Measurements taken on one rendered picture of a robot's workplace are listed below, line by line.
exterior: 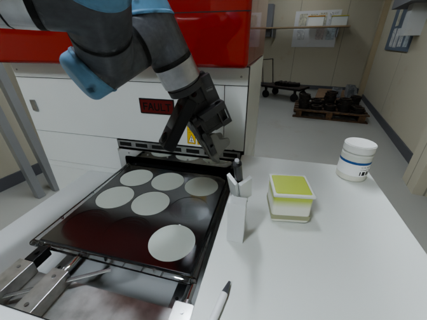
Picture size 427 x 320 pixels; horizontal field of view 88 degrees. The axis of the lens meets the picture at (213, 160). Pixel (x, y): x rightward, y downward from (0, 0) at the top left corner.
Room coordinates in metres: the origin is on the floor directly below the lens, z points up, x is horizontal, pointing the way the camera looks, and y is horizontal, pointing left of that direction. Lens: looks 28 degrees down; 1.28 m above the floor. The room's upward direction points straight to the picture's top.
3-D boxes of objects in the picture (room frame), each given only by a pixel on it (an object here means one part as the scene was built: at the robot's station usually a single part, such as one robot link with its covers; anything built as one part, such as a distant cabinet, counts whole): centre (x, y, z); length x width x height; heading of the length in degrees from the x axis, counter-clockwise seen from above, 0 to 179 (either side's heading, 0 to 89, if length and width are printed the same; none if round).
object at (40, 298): (0.23, 0.29, 0.89); 0.08 x 0.03 x 0.03; 166
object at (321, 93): (5.67, -3.03, 0.20); 1.33 x 0.92 x 0.39; 157
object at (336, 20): (6.73, -3.23, 1.79); 0.39 x 0.32 x 0.22; 67
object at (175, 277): (0.30, 0.21, 0.90); 0.38 x 0.01 x 0.01; 76
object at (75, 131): (0.74, 0.30, 1.02); 0.81 x 0.03 x 0.40; 76
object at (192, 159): (0.68, 0.13, 0.89); 0.44 x 0.02 x 0.10; 76
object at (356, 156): (0.50, -0.36, 1.01); 0.07 x 0.07 x 0.10
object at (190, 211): (0.47, 0.17, 0.90); 0.34 x 0.34 x 0.01; 76
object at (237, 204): (0.31, -0.04, 1.03); 0.06 x 0.04 x 0.13; 166
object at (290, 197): (0.36, -0.15, 1.00); 0.07 x 0.07 x 0.07; 85
